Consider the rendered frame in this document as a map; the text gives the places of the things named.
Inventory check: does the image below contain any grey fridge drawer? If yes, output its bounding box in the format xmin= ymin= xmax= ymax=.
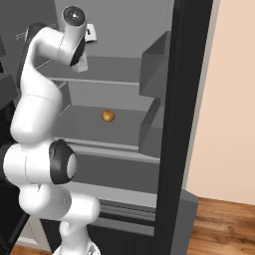
xmin=66 ymin=181 xmax=159 ymax=237

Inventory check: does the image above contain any grey door bin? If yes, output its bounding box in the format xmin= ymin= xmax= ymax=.
xmin=138 ymin=30 xmax=172 ymax=100
xmin=137 ymin=98 xmax=165 ymax=159

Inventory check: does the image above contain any black fridge door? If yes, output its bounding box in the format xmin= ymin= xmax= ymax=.
xmin=152 ymin=0 xmax=221 ymax=255

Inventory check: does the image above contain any grey fridge shelf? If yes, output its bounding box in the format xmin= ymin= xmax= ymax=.
xmin=53 ymin=105 xmax=161 ymax=164
xmin=35 ymin=54 xmax=143 ymax=88

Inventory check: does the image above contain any grey open fridge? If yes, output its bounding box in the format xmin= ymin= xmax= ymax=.
xmin=0 ymin=0 xmax=175 ymax=255

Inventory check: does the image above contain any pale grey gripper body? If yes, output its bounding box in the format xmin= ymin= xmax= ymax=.
xmin=71 ymin=53 xmax=90 ymax=73

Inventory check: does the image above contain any golden brown round food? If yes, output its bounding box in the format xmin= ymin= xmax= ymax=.
xmin=101 ymin=110 xmax=117 ymax=124

